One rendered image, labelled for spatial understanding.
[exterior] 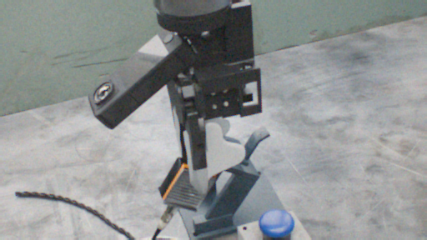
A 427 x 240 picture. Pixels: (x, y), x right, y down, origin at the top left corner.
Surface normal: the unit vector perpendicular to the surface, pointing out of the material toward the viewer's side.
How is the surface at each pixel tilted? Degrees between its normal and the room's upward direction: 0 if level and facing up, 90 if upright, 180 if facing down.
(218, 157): 86
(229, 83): 90
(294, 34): 90
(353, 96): 0
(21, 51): 90
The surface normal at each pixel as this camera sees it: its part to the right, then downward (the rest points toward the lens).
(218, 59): 0.23, 0.50
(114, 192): -0.11, -0.84
